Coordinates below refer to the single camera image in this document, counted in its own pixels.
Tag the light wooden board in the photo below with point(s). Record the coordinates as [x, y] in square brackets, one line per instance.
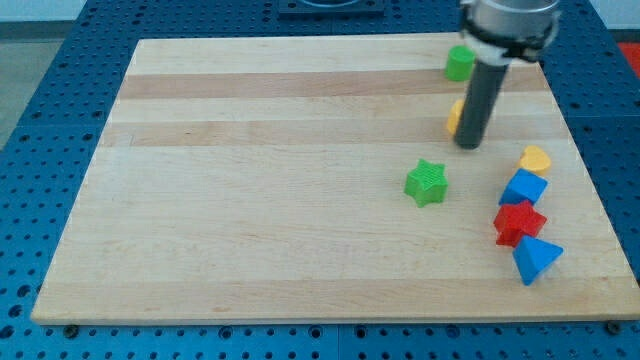
[261, 180]

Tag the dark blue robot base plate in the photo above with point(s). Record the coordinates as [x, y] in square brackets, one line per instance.
[296, 8]

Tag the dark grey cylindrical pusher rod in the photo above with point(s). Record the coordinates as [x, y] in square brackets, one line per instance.
[482, 92]

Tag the blue cube block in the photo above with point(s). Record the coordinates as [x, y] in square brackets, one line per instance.
[523, 186]

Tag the green star block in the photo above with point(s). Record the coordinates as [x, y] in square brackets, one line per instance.
[426, 183]

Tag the blue triangle block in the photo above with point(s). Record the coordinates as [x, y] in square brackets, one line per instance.
[533, 256]

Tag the red star block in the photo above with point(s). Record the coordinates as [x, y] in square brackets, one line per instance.
[513, 221]

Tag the green cylinder block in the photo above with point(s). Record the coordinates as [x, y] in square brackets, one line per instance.
[459, 64]

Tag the yellow block behind rod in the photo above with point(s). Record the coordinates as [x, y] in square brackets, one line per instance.
[454, 116]

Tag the yellow heart block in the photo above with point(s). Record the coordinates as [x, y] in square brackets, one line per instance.
[534, 159]

